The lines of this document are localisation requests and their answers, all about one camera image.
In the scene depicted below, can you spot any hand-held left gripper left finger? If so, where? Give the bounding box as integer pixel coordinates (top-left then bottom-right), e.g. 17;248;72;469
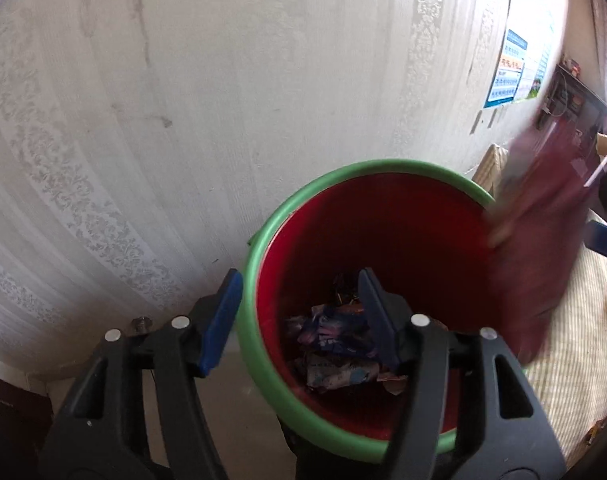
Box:
38;269;244;480

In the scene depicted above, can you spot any blue wall poster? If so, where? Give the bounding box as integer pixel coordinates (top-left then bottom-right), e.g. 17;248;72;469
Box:
483;7;559;109

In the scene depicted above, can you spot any dark shiny wrapper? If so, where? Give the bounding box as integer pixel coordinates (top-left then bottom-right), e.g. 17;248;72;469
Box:
332;272;364;307

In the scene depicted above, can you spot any purple and blue wrapper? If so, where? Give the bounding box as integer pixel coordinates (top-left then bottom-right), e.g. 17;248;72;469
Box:
286;304;379;357

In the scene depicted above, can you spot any pale blue printed wrapper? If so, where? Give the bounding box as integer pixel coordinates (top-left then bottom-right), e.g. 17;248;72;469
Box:
294;352;379;393

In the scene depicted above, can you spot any maroon plastic bag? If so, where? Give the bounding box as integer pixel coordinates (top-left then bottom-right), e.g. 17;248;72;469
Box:
487;112;604;363

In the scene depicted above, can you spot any dark metal cabinet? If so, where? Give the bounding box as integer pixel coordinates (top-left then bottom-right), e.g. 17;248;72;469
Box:
537;60;607;133

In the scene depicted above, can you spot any red bin with green rim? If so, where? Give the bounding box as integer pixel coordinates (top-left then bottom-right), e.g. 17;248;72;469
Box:
236;159;497;463

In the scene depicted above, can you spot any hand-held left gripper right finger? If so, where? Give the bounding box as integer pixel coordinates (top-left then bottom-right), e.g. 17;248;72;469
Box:
357;267;567;480

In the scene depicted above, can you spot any dark brown wooden door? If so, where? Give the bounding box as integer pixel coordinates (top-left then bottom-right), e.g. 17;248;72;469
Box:
0;369;54;480

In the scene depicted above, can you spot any woven straw mat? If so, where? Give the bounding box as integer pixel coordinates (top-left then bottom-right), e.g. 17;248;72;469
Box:
472;143;607;463

